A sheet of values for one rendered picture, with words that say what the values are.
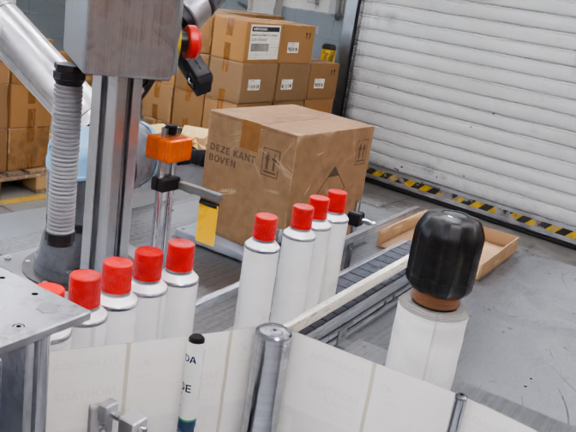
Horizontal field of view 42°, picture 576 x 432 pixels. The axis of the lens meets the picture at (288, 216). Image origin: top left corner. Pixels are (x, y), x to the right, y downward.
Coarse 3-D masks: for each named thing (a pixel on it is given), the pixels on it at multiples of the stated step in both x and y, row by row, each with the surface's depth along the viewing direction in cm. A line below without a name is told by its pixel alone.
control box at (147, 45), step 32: (96, 0) 73; (128, 0) 74; (160, 0) 76; (64, 32) 88; (96, 32) 74; (128, 32) 75; (160, 32) 77; (96, 64) 75; (128, 64) 77; (160, 64) 78
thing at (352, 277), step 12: (408, 240) 171; (396, 252) 162; (408, 252) 163; (372, 264) 152; (384, 264) 153; (348, 276) 144; (360, 276) 145; (396, 276) 148; (336, 288) 137; (372, 288) 140; (360, 300) 134; (336, 312) 127; (312, 324) 121
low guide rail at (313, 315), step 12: (396, 264) 144; (372, 276) 136; (384, 276) 140; (348, 288) 129; (360, 288) 131; (336, 300) 124; (348, 300) 128; (312, 312) 117; (324, 312) 121; (288, 324) 112; (300, 324) 114
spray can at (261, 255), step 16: (256, 224) 105; (272, 224) 104; (256, 240) 105; (272, 240) 105; (256, 256) 105; (272, 256) 105; (256, 272) 105; (272, 272) 106; (240, 288) 108; (256, 288) 106; (272, 288) 108; (240, 304) 108; (256, 304) 107; (240, 320) 108; (256, 320) 108
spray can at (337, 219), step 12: (336, 192) 123; (336, 204) 123; (336, 216) 123; (336, 228) 123; (336, 240) 124; (336, 252) 125; (336, 264) 126; (324, 276) 126; (336, 276) 127; (324, 288) 126; (324, 300) 127
